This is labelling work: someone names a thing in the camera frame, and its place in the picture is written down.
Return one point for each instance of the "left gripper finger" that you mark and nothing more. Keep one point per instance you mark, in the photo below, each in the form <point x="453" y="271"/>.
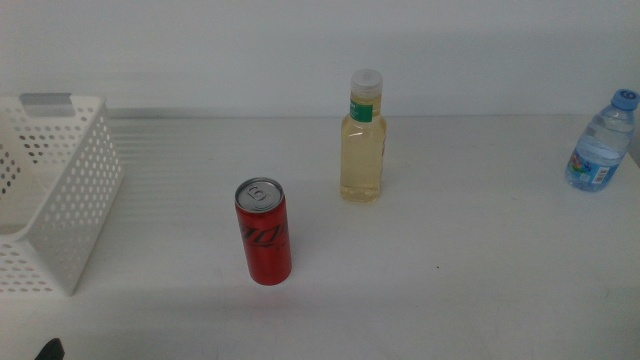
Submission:
<point x="51" y="351"/>

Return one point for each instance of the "red soda can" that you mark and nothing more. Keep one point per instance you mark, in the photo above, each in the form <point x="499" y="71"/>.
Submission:
<point x="264" y="240"/>

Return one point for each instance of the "yellow tea bottle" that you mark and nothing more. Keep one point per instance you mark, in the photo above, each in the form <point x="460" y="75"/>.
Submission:
<point x="362" y="160"/>

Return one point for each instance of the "small blue-capped water bottle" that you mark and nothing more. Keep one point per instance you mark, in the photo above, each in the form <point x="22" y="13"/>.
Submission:
<point x="600" y="150"/>

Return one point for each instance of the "white perforated plastic basket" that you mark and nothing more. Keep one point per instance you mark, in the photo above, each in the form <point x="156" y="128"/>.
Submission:
<point x="75" y="210"/>

